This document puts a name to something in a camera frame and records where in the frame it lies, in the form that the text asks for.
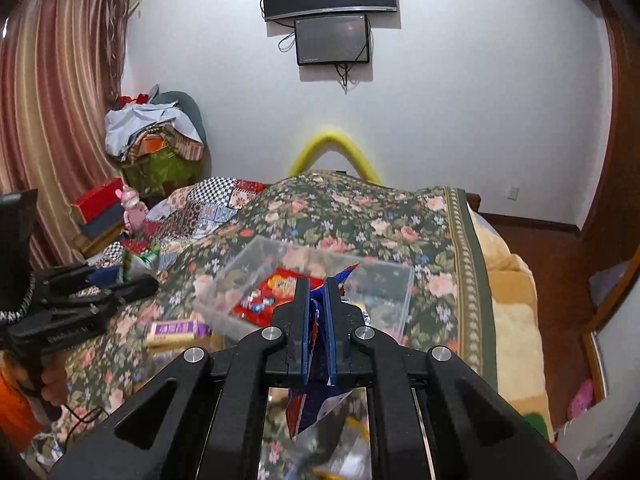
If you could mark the yellow beige blanket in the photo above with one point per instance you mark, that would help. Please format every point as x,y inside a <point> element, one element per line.
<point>520,359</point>

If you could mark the red biscuit packet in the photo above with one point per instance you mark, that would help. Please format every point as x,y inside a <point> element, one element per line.
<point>257,306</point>

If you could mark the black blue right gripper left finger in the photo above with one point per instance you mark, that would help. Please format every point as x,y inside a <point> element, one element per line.
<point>202,415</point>

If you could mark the pile of clothes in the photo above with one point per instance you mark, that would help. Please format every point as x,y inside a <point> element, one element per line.
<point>158,141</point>

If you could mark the pink plush toy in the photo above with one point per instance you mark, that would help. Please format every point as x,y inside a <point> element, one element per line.
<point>134,211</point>

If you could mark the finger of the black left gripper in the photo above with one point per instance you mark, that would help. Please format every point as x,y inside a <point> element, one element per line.
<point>110,296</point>
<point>74,275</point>

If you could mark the purple cake packet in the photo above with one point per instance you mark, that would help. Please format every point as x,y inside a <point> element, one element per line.
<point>175,332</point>

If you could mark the small wall monitor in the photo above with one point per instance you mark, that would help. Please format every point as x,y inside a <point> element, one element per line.
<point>332,39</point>

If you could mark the blue white snack bag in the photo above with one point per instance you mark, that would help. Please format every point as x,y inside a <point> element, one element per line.
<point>318,395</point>

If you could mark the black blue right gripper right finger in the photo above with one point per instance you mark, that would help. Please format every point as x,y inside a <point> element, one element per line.
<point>431,415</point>

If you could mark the floral green bedspread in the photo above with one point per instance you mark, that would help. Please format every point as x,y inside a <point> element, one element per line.
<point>411,262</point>

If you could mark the left hand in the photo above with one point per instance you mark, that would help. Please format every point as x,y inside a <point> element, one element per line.
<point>54,379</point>

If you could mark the red flat box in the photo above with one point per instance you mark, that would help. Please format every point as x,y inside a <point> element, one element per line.
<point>97,200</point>

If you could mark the striped red curtain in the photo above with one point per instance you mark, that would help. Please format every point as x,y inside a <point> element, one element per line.
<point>61,67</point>

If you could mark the white silver snack bag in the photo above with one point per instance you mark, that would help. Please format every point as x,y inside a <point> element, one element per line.
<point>336,445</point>

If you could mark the yellow curved headboard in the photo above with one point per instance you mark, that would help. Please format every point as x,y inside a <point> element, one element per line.
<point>331,140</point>

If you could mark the patchwork checkered quilt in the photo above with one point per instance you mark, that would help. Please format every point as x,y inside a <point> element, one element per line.
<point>177,221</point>

